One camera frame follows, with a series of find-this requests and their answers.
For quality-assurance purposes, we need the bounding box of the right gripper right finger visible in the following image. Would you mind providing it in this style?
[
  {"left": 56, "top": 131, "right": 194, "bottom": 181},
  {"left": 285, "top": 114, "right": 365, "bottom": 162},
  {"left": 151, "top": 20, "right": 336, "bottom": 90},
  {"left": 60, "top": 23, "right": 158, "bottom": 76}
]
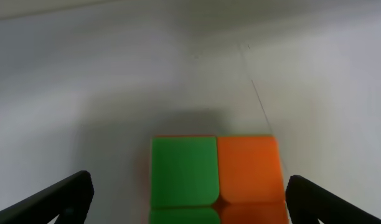
[{"left": 285, "top": 174, "right": 381, "bottom": 224}]

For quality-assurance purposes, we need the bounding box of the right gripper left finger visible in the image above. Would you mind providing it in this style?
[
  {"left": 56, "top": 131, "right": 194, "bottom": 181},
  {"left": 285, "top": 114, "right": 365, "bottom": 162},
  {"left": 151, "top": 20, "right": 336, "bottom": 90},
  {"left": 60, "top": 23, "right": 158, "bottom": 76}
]
[{"left": 0, "top": 170, "right": 95, "bottom": 224}]

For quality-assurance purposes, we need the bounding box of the many-coloured puzzle cube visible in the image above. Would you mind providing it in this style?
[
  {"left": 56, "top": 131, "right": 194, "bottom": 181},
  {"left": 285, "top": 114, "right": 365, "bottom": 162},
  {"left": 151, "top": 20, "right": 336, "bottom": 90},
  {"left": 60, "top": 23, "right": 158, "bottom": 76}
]
[{"left": 149, "top": 134, "right": 291, "bottom": 224}]

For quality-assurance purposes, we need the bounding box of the white shelf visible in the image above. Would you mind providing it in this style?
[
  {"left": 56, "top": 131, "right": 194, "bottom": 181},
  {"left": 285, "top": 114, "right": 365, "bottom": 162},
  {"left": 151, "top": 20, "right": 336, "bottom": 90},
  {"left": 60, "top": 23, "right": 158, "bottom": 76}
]
[{"left": 0, "top": 0, "right": 381, "bottom": 224}]

